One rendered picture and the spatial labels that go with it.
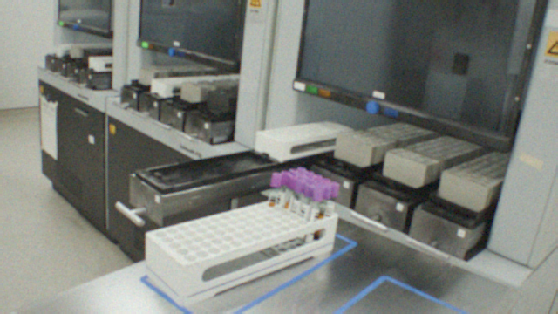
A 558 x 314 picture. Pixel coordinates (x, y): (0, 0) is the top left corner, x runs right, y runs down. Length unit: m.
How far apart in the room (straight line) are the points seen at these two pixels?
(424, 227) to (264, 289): 0.50
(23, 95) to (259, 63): 3.38
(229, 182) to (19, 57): 3.63
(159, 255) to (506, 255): 0.75
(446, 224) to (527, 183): 0.19
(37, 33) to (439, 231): 4.00
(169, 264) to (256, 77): 0.94
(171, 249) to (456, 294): 0.42
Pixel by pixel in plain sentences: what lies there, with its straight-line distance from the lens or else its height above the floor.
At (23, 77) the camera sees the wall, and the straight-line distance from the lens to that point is 4.61.
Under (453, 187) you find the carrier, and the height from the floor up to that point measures 0.86.
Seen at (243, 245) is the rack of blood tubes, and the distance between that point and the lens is 0.67.
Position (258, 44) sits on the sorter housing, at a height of 1.06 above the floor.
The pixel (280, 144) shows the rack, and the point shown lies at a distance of 1.21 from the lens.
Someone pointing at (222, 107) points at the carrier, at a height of 0.84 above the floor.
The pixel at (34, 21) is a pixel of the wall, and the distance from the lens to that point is 4.58.
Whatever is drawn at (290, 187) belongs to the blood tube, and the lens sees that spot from 0.78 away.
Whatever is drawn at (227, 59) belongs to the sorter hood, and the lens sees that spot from 1.58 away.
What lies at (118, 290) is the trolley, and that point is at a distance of 0.69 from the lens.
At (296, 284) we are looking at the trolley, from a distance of 0.72.
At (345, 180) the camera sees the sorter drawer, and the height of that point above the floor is 0.80.
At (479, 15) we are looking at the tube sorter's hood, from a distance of 1.09.
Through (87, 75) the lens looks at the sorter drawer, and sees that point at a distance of 2.31.
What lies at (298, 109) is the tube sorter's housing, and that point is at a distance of 1.41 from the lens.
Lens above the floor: 1.21
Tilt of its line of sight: 18 degrees down
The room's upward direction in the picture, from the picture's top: 7 degrees clockwise
